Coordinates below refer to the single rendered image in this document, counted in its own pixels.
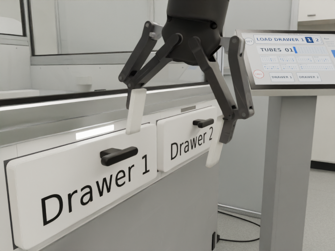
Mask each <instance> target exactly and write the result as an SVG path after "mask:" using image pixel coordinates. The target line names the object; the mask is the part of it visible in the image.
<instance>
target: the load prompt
mask: <svg viewBox="0 0 335 251"><path fill-rule="evenodd" d="M253 37H254V40H255V43H256V44H324V43H323V41H322V39H321V37H320V35H253Z"/></svg>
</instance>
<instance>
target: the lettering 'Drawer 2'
mask: <svg viewBox="0 0 335 251"><path fill-rule="evenodd" d="M211 128H212V132H213V127H212V126H211V127H210V129H211ZM210 129H209V130H210ZM205 134H206V133H204V135H203V143H204V136H205ZM211 135H212V133H211ZM200 136H201V139H199V137H200ZM199 137H198V145H202V143H201V144H199V141H200V140H202V135H199ZM211 139H212V138H211V136H210V138H209V140H211ZM196 141H197V137H196ZM196 141H195V140H194V138H193V143H194V148H196ZM190 142H191V149H193V143H192V141H191V140H190ZM185 143H188V145H186V146H185V148H186V147H187V146H188V149H187V151H189V142H188V141H186V142H185ZM185 143H184V144H185ZM174 144H176V147H177V152H176V155H175V157H172V145H174ZM182 145H183V143H182V144H180V156H181V146H182ZM185 148H184V152H185V153H187V151H185ZM177 154H178V144H177V143H176V142H174V143H172V144H171V160H173V159H175V158H176V156H177Z"/></svg>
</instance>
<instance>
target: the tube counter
mask: <svg viewBox="0 0 335 251"><path fill-rule="evenodd" d="M283 48H284V50H285V53H286V54H328V52H327V50H326V48H325V46H283Z"/></svg>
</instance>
